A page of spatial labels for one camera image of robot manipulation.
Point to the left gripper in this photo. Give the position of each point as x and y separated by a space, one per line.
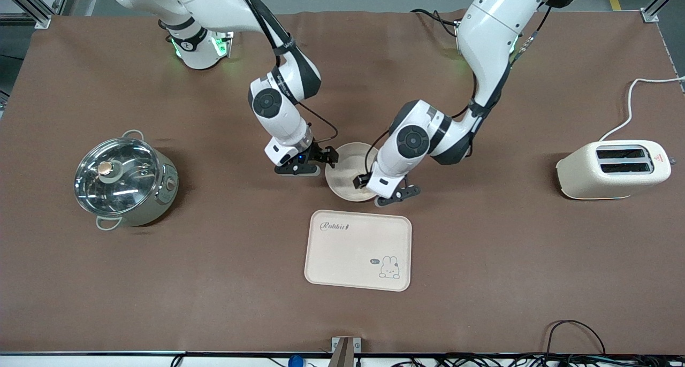
360 182

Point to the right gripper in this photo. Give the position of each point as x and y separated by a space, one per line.
320 154

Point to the round cream plate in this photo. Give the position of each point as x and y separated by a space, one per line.
345 177

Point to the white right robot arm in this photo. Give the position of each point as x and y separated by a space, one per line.
283 115

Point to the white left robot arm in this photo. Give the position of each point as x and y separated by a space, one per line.
481 35

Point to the cream rabbit print tray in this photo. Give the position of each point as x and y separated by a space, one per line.
356 254

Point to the green electric cooking pot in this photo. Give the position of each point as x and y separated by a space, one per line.
168 188

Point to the small blue round object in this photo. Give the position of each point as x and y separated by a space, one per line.
295 361

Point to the glass pot lid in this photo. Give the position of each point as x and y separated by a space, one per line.
126 188

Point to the brown table mat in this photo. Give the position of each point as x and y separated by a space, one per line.
160 276

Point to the cream two-slot toaster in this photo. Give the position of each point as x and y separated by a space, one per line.
583 177

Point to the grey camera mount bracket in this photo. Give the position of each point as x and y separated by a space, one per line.
345 348

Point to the aluminium frame post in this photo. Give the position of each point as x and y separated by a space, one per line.
655 8
37 11

